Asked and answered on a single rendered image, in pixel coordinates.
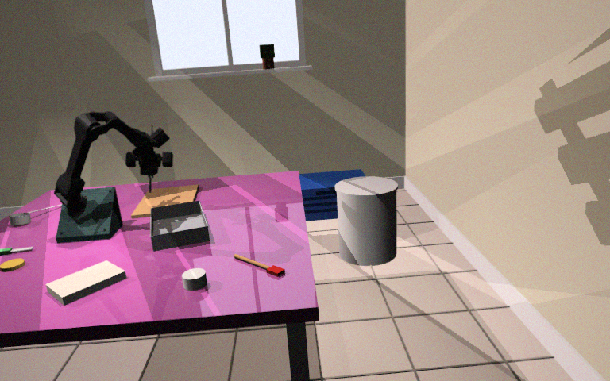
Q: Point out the green and white flat bar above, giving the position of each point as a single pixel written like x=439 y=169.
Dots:
x=6 y=251

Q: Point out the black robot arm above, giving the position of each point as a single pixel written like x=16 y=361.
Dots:
x=87 y=129

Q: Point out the light wooden cutting board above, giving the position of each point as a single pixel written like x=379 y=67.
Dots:
x=165 y=197

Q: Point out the grey cylinder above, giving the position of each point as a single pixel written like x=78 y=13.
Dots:
x=194 y=279

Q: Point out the yellow flat disc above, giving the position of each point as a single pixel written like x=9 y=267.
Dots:
x=13 y=264

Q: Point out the grey saucepan with long handle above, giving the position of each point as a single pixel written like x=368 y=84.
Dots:
x=22 y=218

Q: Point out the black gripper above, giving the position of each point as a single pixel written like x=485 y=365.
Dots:
x=166 y=159

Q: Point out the white flat rectangular slab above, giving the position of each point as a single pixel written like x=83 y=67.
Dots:
x=84 y=282

